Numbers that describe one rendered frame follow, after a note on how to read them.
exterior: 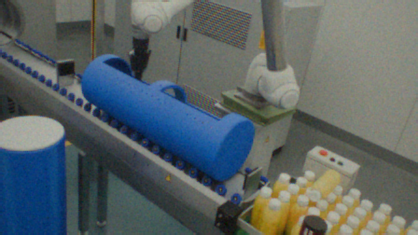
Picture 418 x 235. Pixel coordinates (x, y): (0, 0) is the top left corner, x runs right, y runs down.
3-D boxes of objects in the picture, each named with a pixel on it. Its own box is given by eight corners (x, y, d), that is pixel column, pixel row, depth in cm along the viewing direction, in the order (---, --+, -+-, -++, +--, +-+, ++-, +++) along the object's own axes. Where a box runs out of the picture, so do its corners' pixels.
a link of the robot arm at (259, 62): (263, 86, 228) (274, 50, 218) (277, 100, 213) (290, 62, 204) (239, 84, 221) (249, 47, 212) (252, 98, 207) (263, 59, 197)
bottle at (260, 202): (251, 219, 152) (259, 186, 145) (267, 225, 150) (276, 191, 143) (245, 228, 146) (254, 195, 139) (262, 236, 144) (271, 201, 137)
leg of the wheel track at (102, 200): (102, 220, 265) (104, 141, 238) (107, 224, 262) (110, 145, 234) (95, 224, 261) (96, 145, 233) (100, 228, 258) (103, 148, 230)
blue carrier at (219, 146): (122, 99, 221) (127, 51, 209) (246, 169, 175) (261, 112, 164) (78, 109, 200) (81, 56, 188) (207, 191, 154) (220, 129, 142)
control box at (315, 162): (312, 163, 177) (317, 145, 172) (353, 185, 166) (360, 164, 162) (301, 172, 170) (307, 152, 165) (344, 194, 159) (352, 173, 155)
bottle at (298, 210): (301, 242, 144) (313, 208, 137) (285, 241, 144) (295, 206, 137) (299, 230, 150) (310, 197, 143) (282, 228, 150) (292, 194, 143)
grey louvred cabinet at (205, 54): (145, 78, 506) (154, -39, 443) (283, 151, 388) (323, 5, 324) (110, 86, 468) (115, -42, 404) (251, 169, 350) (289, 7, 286)
